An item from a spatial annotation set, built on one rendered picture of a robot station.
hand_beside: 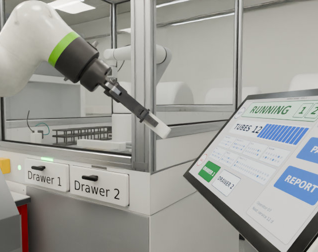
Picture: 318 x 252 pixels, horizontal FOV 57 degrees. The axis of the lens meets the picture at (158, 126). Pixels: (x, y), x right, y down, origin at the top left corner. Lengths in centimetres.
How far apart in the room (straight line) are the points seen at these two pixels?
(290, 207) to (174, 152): 70
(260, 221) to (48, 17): 56
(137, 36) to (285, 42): 321
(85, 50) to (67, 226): 86
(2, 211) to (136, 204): 41
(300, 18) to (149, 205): 345
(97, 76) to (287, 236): 47
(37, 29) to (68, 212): 83
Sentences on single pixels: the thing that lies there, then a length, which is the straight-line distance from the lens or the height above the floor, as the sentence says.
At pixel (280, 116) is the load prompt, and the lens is 66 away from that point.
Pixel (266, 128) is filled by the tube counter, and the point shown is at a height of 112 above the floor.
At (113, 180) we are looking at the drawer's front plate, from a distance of 106.
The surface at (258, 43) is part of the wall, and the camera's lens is 415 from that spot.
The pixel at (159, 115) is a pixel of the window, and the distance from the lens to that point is 103.
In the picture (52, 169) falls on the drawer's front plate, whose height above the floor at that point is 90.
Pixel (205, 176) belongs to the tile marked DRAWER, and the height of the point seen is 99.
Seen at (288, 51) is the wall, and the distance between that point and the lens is 405.
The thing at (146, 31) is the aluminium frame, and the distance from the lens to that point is 99.
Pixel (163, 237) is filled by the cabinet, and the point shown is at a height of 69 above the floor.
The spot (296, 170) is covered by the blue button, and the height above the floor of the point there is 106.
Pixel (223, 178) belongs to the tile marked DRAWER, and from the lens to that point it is 66.
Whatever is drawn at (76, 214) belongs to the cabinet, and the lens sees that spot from 128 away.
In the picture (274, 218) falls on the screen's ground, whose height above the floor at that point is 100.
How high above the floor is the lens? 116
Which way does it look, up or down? 4 degrees down
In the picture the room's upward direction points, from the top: straight up
